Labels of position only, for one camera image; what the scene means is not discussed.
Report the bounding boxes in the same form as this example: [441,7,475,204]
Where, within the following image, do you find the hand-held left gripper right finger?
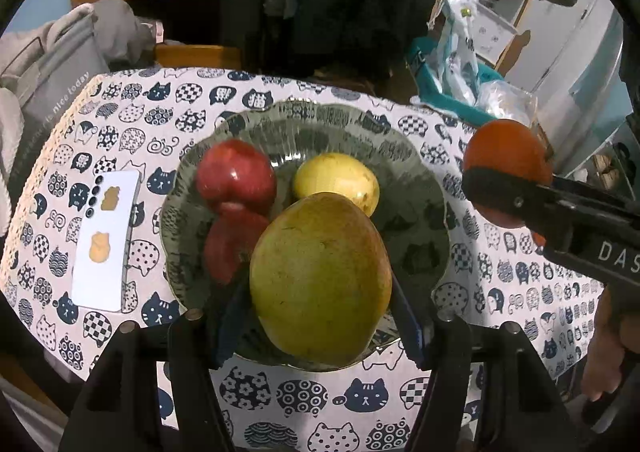
[390,274,581,452]

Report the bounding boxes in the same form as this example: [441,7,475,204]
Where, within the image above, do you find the grey jacket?
[92,0,163,70]

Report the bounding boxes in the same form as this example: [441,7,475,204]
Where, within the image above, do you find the person's right hand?
[582,289,626,403]

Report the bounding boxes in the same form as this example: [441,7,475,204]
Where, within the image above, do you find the white printed plastic bag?
[432,0,488,103]

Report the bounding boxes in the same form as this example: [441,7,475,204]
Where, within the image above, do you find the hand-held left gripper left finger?
[70,277,253,452]

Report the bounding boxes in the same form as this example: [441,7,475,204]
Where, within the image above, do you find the orange persimmon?
[462,119,555,230]

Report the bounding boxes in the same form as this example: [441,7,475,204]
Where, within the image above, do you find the clear glass plate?
[160,99,451,373]

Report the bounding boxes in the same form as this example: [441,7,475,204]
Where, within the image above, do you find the yellow round fruit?
[292,153,381,218]

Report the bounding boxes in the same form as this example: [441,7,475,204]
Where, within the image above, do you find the clear plastic bag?
[475,81,538,128]

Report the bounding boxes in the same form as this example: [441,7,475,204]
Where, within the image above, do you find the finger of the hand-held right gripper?
[461,167,568,249]

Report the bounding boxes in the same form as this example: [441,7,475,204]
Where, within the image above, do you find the teal basket with plastic bags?
[410,37,503,125]

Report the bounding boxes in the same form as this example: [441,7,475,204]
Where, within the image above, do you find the white storage box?
[470,7,518,63]

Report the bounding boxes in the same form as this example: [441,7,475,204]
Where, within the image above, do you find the white cabinet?
[505,0,626,173]

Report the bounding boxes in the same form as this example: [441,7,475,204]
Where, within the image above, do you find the grey tote bag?
[0,7,111,213]

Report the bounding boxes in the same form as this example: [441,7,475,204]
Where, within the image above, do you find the white phone with stickers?
[70,169,143,315]

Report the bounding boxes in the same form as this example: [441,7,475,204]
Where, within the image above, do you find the cat print tablecloth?
[0,66,608,452]

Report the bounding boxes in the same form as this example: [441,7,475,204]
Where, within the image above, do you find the green mango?
[249,192,393,368]

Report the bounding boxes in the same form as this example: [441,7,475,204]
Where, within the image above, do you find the red apple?
[195,139,278,215]
[202,204,271,288]

